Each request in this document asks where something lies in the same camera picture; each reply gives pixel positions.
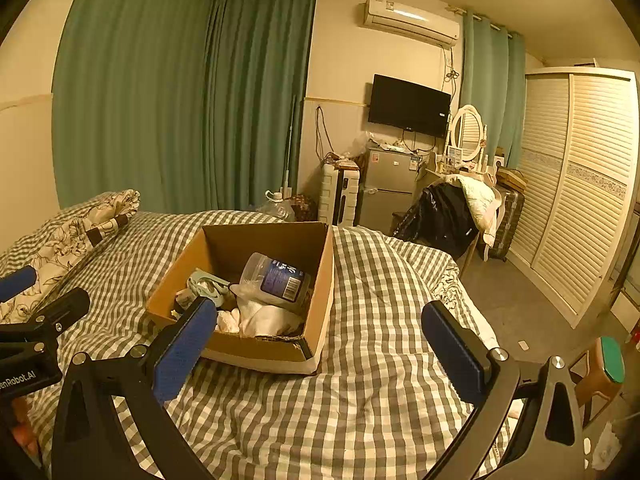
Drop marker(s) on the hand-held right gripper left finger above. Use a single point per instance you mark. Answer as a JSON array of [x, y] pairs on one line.
[[185, 350]]

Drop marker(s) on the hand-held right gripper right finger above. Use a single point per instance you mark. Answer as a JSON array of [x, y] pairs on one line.
[[452, 352]]

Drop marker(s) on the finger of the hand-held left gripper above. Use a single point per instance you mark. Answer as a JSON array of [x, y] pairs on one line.
[[65, 307], [17, 282]]

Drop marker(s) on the cream cloth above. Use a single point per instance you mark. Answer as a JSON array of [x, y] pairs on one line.
[[228, 321]]

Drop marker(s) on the grey looped plastic tool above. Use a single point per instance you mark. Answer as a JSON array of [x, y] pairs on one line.
[[205, 285]]

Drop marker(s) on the white ribbed sock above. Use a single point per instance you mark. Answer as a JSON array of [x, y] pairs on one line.
[[272, 317]]

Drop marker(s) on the clear bottle blue label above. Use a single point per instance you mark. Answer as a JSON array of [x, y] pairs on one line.
[[277, 280]]

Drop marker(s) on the brown cardboard box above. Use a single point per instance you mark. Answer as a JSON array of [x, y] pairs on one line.
[[320, 300]]

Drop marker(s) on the floral pillow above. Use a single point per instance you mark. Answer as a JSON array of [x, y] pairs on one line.
[[60, 240]]

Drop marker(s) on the black jacket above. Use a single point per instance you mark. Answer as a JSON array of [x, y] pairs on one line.
[[435, 220]]

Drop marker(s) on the checked dark suitcase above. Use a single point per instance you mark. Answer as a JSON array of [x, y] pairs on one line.
[[510, 220]]

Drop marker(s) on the white padded jacket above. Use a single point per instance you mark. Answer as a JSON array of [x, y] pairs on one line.
[[482, 200]]

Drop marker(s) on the wooden stool green top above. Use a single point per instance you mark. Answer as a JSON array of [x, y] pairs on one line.
[[607, 370]]

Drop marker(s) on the clear water jug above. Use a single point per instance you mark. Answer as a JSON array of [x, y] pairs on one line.
[[277, 207]]

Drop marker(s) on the silver mini fridge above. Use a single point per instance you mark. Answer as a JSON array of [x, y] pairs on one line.
[[387, 190]]

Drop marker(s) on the white dressing table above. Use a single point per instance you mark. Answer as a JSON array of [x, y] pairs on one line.
[[430, 175]]

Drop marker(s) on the brown woven bag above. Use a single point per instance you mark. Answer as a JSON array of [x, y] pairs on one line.
[[511, 179]]

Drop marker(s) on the brown patterned bag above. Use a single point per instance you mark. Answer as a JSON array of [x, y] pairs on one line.
[[304, 207]]

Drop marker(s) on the white ribbed suitcase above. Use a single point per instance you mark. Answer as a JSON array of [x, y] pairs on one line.
[[340, 195]]

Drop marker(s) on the white louvered wardrobe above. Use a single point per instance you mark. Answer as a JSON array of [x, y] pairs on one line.
[[575, 185]]

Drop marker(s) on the white oval mirror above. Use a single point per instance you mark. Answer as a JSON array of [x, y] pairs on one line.
[[467, 132]]

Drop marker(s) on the white mop pole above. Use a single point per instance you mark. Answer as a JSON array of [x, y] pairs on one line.
[[289, 150]]

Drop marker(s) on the green curtain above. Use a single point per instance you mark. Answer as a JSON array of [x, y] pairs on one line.
[[135, 90], [260, 90]]

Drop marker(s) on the clear plastic bag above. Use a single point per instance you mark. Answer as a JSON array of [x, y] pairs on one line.
[[361, 145]]

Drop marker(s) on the light teal curtain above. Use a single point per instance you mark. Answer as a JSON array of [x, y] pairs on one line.
[[490, 85]]

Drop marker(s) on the white air conditioner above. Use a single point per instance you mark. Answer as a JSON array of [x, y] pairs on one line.
[[410, 20]]

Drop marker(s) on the black wall television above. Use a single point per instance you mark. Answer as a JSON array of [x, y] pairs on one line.
[[407, 105]]

